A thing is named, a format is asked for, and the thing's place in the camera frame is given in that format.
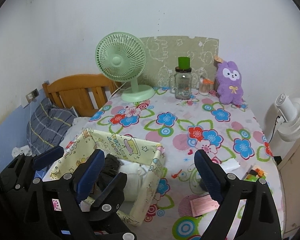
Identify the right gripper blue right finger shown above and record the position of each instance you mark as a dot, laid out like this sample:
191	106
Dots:
212	175

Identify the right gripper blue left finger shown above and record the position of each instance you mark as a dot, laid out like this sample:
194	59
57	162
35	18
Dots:
87	174

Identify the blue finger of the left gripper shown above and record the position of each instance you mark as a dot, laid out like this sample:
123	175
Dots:
47	158
113	194

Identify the black bath pouf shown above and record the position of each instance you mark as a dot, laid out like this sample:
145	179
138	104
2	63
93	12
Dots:
107	174

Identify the white towel with string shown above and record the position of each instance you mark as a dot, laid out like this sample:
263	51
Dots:
136	173

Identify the pink wipes packet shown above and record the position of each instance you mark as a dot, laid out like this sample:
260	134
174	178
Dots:
203	205

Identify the green orange tissue pack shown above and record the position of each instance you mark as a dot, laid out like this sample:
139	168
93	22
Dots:
255	173

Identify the white clear plastic packet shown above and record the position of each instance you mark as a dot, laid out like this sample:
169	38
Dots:
230	165

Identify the crumpled white cloth on bed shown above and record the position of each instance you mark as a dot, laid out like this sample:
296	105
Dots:
25	150

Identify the grey plaid pillow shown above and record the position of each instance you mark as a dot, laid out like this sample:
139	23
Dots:
47	126

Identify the floral tablecloth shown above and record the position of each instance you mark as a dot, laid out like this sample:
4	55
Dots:
182	127

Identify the yellow cartoon fabric storage box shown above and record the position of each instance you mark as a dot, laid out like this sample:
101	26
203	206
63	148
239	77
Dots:
127	149

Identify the wooden bed headboard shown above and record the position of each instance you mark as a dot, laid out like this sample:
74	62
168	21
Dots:
85	92

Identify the beige wardrobe door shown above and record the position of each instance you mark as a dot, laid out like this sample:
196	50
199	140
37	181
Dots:
289	170

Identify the toothpick jar orange lid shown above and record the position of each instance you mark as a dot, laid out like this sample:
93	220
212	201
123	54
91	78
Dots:
205	85

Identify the white standing fan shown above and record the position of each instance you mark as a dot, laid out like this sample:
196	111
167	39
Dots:
287	123

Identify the glass jar with green cup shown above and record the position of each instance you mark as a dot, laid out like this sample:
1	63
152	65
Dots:
180	82

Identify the purple plush bunny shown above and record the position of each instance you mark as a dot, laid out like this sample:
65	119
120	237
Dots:
229	83

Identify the green desk fan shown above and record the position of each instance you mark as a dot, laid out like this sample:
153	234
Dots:
121	57

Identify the green patterned board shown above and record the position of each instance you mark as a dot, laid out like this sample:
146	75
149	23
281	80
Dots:
162	54

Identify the wall power socket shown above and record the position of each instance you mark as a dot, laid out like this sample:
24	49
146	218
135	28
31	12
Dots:
32	95

